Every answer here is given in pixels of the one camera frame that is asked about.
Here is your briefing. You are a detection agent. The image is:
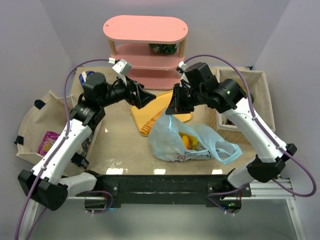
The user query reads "orange yellow mango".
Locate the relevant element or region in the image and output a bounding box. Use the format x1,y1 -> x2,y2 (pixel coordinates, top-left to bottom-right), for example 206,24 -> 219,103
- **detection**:
181,135 -> 192,150

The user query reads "light blue plastic bag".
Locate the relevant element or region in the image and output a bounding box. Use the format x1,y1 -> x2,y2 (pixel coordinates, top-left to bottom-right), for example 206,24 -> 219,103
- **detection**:
148,113 -> 243,165

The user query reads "yellow banana bunch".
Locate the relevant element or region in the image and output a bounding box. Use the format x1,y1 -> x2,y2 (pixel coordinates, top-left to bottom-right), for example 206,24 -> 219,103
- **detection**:
179,132 -> 198,150

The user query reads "beige canvas tote bag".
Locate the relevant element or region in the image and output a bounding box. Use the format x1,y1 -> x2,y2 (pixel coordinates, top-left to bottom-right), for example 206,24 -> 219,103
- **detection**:
13,89 -> 101,176

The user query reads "purple snack packet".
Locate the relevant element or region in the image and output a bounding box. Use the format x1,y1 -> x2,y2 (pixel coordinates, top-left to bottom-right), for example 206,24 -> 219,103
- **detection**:
37,131 -> 60,156

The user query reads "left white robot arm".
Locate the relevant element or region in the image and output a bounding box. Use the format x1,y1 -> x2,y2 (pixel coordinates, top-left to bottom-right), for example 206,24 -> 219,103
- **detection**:
17,72 -> 156,211

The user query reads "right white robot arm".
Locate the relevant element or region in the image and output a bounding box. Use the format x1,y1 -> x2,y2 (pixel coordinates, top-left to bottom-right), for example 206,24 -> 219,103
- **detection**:
165,61 -> 297,192

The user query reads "yellow plastic tray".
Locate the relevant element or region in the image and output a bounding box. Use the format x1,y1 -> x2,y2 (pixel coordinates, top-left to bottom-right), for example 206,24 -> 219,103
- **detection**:
129,90 -> 193,137

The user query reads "blue white paper roll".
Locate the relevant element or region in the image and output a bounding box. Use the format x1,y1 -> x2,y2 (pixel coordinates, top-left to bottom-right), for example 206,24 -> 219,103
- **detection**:
78,70 -> 95,88

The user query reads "long baguette bread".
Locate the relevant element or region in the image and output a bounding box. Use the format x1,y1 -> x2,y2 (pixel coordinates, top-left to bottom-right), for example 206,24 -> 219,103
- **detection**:
139,105 -> 168,136

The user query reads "pink three-tier shelf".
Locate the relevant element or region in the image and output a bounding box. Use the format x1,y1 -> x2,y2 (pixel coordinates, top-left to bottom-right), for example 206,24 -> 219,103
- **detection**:
103,15 -> 188,91

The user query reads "green snack packet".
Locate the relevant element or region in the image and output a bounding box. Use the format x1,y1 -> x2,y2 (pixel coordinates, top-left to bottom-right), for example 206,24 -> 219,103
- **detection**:
149,43 -> 180,55

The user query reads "red green mango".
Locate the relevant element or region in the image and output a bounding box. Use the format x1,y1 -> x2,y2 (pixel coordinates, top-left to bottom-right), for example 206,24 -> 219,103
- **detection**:
250,93 -> 255,103

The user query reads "wicker basket with liner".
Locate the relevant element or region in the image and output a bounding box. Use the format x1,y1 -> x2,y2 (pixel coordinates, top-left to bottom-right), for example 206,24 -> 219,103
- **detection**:
209,67 -> 276,145

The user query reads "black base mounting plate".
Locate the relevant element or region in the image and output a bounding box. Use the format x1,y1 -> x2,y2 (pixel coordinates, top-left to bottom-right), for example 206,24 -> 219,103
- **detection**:
79,174 -> 251,210

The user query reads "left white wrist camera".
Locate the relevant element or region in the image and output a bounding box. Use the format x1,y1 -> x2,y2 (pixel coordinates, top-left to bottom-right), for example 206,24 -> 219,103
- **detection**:
112,59 -> 132,76

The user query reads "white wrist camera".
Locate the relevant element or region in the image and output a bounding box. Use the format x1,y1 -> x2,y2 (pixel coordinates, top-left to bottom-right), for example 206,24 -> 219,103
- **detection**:
176,61 -> 189,83
112,59 -> 132,76

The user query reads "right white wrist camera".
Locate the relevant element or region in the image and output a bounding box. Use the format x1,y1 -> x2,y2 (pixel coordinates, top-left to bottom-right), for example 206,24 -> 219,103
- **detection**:
176,61 -> 189,83

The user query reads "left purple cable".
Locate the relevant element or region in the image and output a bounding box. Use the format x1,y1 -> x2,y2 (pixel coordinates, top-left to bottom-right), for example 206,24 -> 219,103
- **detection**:
13,58 -> 116,240

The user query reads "purple cable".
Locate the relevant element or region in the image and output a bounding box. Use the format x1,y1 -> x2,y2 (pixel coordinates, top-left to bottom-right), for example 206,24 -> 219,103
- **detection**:
179,54 -> 317,198
13,58 -> 116,240

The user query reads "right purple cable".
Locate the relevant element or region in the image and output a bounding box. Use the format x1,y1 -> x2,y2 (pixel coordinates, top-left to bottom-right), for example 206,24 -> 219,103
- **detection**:
179,54 -> 317,198

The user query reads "aluminium frame rail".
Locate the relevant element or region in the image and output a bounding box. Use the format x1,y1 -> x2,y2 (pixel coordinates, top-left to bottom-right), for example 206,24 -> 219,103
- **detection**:
66,179 -> 296,201

